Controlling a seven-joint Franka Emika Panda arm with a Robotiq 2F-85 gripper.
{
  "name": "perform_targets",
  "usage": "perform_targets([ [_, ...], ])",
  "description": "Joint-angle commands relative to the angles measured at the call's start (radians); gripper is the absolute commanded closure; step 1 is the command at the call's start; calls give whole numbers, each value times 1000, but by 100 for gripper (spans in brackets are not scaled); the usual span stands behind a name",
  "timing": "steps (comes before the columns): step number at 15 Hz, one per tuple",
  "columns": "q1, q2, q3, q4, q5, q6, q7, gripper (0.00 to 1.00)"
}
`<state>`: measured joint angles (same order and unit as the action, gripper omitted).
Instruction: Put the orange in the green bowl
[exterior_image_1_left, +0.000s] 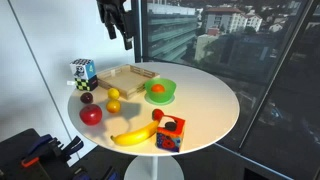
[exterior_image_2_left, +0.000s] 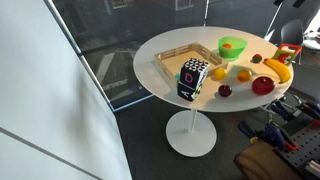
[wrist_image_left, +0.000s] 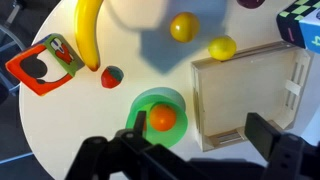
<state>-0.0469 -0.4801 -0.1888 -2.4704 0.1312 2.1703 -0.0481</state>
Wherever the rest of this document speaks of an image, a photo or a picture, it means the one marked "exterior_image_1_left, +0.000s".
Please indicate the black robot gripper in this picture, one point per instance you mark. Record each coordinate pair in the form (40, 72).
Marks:
(114, 16)

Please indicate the orange toy fruit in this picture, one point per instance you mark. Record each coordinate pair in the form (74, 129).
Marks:
(113, 106)

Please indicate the orange fruit in bowl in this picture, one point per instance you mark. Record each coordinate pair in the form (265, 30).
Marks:
(157, 88)

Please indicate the green plastic bowl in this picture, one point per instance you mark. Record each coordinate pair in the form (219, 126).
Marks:
(166, 96)

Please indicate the wooden tray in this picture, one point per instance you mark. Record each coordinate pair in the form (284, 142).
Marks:
(129, 80)

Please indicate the black white blue soft cube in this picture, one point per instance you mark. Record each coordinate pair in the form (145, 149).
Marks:
(84, 73)

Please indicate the yellow toy lemon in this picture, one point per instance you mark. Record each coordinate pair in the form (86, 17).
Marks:
(113, 93)

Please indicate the dark purple toy plum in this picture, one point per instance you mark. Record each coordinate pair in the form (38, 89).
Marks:
(86, 98)

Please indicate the red toy apple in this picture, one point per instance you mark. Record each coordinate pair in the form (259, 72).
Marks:
(91, 114)

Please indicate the round white table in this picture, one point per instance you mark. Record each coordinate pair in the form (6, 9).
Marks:
(209, 107)

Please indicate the red toy strawberry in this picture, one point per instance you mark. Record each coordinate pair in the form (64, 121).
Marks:
(157, 114)

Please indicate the yellow toy banana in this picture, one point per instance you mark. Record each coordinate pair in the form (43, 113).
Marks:
(137, 136)

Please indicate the blue orange clamp tool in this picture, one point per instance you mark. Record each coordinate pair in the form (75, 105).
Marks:
(46, 147)

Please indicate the black case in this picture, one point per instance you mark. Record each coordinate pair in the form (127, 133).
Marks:
(14, 149)

